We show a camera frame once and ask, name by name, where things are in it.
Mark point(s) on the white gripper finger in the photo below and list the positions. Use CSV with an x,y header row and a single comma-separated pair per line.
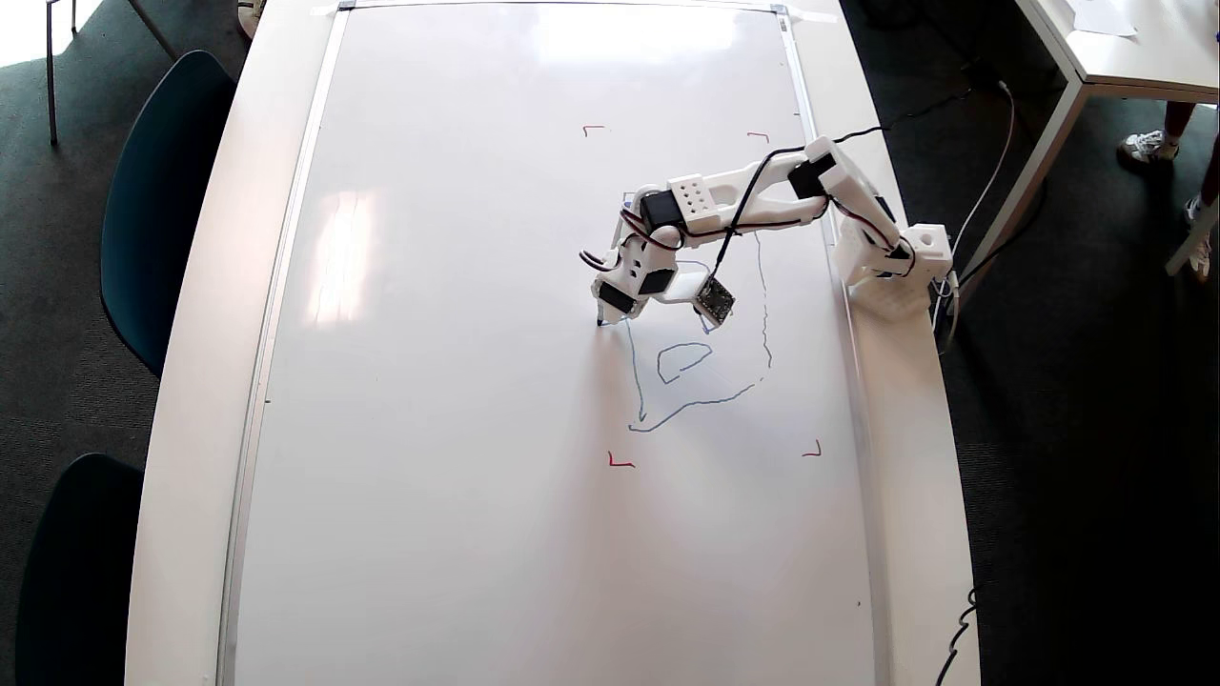
x,y
624,314
598,305

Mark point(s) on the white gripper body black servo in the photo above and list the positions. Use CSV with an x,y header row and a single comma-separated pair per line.
x,y
617,299

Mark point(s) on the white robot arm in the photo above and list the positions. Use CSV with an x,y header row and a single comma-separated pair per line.
x,y
696,195

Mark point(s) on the dark blue chair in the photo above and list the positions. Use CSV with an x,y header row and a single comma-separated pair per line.
x,y
81,572
162,210

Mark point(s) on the beige shoe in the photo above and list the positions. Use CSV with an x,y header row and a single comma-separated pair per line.
x,y
250,14

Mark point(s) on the grey metal furniture leg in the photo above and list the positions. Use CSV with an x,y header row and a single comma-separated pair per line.
x,y
152,29
50,86

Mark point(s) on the white paper sheet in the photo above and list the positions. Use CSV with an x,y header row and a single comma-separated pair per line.
x,y
1101,17

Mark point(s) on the white sneaker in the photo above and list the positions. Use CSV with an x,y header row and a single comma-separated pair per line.
x,y
1148,145
1203,267

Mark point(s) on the white furniture leg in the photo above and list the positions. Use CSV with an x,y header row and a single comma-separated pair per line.
x,y
1180,259

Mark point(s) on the person in maroon shirt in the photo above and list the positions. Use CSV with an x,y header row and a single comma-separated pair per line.
x,y
1178,116

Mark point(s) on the white side table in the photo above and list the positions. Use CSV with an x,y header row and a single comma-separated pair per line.
x,y
1163,57

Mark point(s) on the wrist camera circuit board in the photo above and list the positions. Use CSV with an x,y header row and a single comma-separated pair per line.
x,y
715,300

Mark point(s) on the white whiteboard with metal frame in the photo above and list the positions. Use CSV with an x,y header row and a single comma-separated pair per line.
x,y
477,381

